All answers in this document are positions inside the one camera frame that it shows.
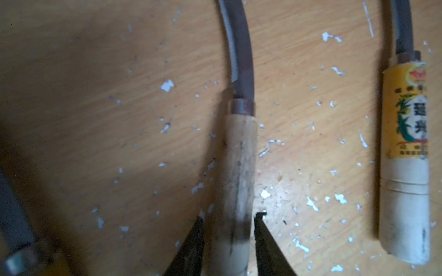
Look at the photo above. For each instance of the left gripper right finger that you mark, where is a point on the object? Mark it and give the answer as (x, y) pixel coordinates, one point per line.
(270, 259)

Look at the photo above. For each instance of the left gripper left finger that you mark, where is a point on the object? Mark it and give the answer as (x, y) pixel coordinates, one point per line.
(189, 259)

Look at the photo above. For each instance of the small sickle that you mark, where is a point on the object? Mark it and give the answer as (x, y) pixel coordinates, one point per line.
(404, 211)
(29, 255)
(230, 238)

